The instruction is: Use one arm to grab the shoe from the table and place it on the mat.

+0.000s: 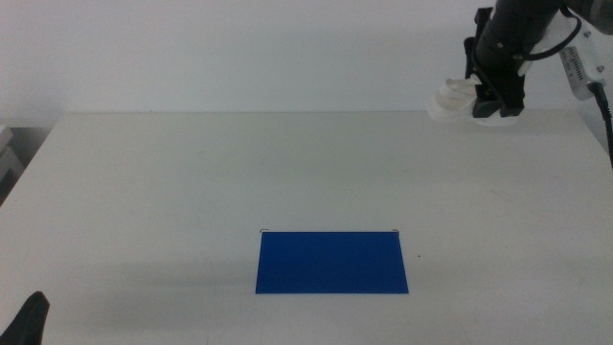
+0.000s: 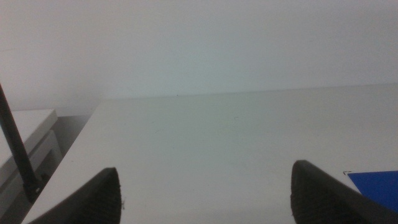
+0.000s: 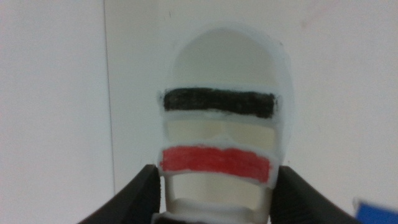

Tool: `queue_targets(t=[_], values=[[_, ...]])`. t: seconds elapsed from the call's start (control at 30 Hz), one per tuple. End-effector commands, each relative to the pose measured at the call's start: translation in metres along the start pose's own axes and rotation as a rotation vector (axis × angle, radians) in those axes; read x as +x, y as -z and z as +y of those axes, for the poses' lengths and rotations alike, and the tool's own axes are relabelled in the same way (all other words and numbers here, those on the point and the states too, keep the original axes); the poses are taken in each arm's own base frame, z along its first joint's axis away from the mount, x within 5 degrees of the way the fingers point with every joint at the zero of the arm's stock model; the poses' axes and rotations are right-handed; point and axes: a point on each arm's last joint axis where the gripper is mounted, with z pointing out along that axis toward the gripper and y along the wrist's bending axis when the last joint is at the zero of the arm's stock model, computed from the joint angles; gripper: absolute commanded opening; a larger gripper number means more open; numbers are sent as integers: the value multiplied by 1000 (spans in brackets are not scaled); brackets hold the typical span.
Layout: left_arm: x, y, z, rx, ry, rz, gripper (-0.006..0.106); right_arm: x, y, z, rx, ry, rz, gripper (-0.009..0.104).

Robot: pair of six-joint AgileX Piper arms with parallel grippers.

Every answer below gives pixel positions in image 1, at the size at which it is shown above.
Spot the white sandal with striped straps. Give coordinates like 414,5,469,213
424,75,521,128

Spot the blue rectangular mat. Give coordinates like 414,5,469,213
255,230,410,295

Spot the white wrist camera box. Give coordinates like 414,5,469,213
521,18,607,103

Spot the black looped gripper cable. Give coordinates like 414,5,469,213
514,4,583,62

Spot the black camera cable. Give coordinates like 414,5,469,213
587,81,613,170

